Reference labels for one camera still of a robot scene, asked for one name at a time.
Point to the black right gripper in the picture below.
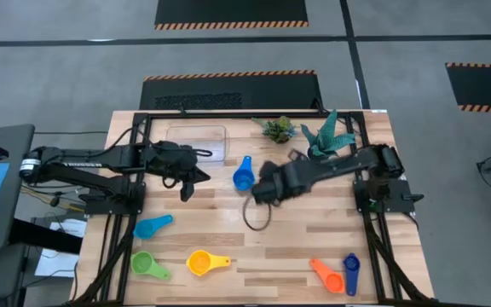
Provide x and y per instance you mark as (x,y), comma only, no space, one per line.
(290,181)

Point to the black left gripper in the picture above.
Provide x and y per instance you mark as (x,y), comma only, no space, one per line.
(171,160)

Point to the teal measuring cup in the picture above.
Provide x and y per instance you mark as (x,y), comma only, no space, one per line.
(144,230)

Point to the yellow measuring cup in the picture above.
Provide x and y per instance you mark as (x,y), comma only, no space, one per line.
(199,262)

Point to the green measuring cup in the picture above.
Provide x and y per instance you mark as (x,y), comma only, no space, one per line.
(142,262)

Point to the small dark blue measuring cup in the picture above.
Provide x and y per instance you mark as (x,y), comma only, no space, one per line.
(351,262)

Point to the orange measuring cup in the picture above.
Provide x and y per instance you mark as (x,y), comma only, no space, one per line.
(334,282)

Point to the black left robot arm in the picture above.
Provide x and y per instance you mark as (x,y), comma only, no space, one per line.
(79,160)

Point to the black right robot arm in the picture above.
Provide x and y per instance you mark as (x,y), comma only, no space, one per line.
(343,164)

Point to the clear plastic basket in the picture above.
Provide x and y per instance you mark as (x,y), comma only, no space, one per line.
(211,136)

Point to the small green succulent plant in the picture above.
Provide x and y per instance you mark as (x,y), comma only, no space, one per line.
(277,129)

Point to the snake plant in white pot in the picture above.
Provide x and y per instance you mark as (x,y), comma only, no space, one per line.
(328,136)

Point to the black hazard-striped floor mat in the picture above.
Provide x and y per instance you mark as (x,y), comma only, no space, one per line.
(228,10)
(271,91)
(484,87)

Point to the white paper sheets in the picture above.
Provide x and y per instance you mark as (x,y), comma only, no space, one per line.
(58,260)

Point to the black desk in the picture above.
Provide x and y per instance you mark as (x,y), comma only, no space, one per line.
(45,236)

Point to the black aluminium table frame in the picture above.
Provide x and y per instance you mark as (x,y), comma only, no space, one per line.
(228,115)

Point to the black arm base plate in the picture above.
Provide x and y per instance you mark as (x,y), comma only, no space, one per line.
(394,200)
(100,206)

